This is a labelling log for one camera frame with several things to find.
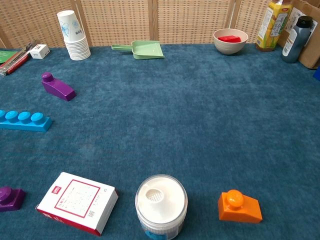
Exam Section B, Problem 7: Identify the purple sloped one-stud block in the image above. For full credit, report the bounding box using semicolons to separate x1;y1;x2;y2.
41;71;77;102

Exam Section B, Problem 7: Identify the stack of white paper cups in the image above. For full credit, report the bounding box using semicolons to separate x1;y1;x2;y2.
56;9;92;61

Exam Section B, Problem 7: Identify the blue table cloth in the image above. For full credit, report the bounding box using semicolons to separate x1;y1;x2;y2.
0;43;320;240

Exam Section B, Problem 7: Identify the light green dustpan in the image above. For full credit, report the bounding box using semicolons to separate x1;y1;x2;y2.
111;40;166;60

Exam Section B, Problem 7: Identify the clear jar with white lid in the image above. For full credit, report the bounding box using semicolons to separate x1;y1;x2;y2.
134;174;189;240

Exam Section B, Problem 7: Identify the beige bowl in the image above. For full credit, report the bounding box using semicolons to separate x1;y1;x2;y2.
212;28;249;55

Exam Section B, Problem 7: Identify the bamboo folding screen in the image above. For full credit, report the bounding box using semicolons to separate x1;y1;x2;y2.
0;0;273;49

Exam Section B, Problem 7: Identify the red block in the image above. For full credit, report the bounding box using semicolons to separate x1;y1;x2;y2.
217;35;242;43

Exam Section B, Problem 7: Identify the orange sloped one-stud block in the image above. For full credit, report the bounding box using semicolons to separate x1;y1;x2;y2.
217;189;263;224

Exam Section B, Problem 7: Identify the light blue four-stud block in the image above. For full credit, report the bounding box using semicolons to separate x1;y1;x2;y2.
0;109;53;133

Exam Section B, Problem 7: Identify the small white box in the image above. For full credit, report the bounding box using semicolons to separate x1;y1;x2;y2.
29;44;51;60

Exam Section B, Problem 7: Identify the dark grey bottle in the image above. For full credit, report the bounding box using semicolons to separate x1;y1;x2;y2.
280;15;314;64

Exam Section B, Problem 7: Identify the green packet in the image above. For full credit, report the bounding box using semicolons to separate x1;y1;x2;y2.
0;49;20;64

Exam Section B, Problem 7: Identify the brown cardboard box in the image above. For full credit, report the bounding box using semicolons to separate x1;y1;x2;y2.
277;0;320;70

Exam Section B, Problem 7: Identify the purple two-stud block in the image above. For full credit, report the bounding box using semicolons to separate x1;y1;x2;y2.
0;186;27;213

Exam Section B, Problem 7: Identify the white box with red frame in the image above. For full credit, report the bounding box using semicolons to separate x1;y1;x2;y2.
35;171;119;237

